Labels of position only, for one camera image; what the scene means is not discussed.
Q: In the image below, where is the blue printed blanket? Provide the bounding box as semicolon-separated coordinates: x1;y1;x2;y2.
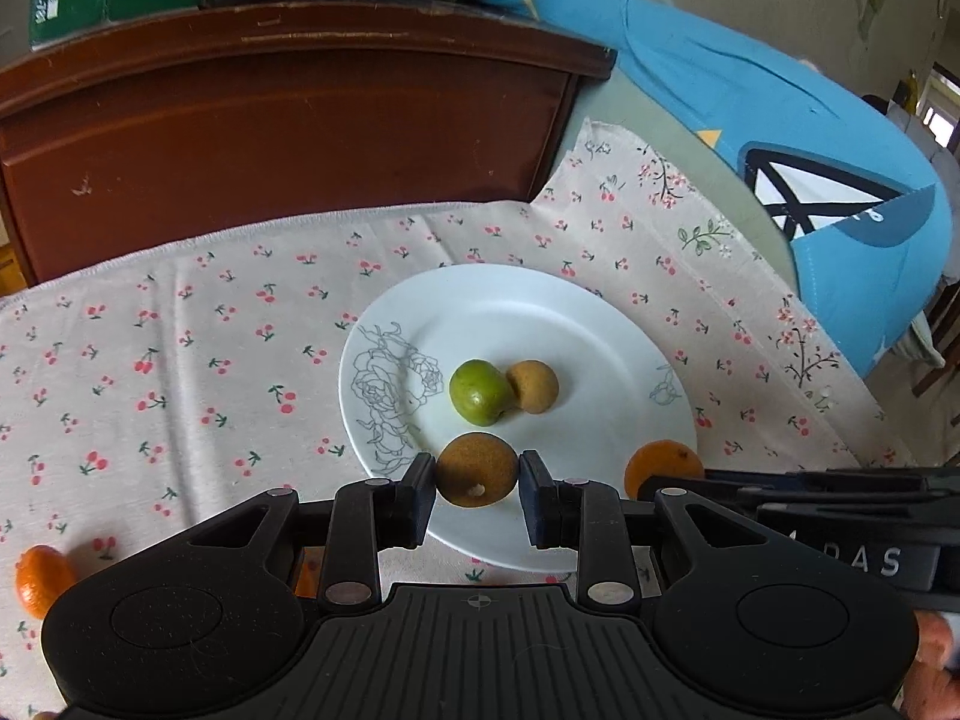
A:
480;0;946;380

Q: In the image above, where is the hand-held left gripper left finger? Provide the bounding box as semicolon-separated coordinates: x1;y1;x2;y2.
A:
171;454;437;614

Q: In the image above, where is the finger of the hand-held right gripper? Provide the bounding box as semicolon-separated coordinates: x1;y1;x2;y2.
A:
636;467;960;507

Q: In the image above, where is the orange tangerine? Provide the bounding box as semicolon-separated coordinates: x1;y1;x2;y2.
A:
624;440;706;502
295;547;325;599
15;545;77;620

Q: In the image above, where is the green plum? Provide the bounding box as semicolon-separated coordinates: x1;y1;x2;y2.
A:
448;360;514;427

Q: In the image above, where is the white floral plate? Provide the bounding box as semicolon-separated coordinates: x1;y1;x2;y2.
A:
339;264;700;572

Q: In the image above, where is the cherry print cloth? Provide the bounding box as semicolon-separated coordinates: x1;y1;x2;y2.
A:
0;118;917;720

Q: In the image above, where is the person's right hand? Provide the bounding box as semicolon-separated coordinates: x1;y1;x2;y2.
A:
904;611;960;720

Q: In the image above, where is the brown kiwi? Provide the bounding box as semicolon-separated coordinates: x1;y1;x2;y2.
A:
436;433;520;509
506;360;560;415

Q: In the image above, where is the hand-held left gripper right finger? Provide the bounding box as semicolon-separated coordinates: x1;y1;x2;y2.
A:
519;450;767;610

